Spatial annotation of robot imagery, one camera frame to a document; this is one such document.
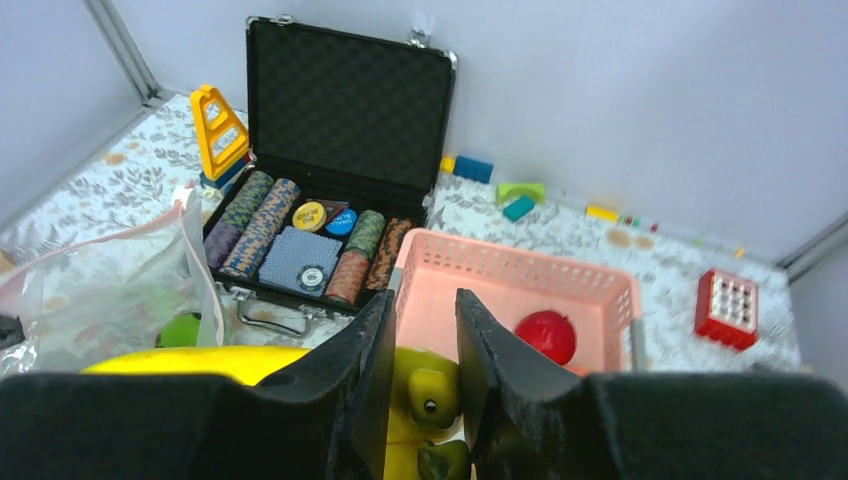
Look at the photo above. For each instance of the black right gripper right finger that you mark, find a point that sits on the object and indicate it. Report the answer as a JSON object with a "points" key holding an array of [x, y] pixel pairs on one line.
{"points": [[525, 417]]}

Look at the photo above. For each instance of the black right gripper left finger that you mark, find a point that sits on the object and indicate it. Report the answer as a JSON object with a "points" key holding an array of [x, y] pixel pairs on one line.
{"points": [[322, 417]]}

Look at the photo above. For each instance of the green striped watermelon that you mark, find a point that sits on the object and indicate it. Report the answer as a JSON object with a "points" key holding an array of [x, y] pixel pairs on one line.
{"points": [[181, 331]]}

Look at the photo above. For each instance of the clear pink-dotted zip bag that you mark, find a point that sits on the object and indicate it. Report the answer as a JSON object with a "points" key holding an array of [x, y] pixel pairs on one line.
{"points": [[106, 297]]}

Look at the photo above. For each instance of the red apple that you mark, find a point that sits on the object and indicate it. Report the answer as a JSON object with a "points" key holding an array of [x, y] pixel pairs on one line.
{"points": [[551, 333]]}

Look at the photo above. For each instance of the pink plastic basket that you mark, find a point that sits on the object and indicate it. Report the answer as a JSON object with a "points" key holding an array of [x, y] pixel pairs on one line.
{"points": [[431, 267]]}

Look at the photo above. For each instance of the teal small block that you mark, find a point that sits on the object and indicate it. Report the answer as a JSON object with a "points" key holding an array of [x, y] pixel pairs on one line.
{"points": [[519, 208]]}

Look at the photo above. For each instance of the yellow small brick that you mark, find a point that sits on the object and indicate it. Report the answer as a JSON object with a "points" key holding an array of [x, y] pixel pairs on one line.
{"points": [[602, 213]]}

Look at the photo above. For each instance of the green arch block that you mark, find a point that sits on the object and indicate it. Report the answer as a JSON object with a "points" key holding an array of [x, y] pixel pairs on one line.
{"points": [[536, 191]]}

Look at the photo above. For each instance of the red grid block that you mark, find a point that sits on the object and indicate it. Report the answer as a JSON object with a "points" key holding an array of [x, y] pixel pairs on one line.
{"points": [[727, 309]]}

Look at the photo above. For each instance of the blue rectangular block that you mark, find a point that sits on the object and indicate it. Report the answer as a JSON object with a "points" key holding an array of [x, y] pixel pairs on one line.
{"points": [[473, 169]]}

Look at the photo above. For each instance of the blue base block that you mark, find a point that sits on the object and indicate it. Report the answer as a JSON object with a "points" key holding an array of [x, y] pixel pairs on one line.
{"points": [[223, 182]]}

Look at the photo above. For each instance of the black poker chip case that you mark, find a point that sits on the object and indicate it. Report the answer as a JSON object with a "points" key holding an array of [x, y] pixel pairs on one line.
{"points": [[348, 117]]}

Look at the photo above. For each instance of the yellow triangular frame toy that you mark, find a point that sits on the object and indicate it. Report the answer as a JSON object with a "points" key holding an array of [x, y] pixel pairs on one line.
{"points": [[221, 136]]}

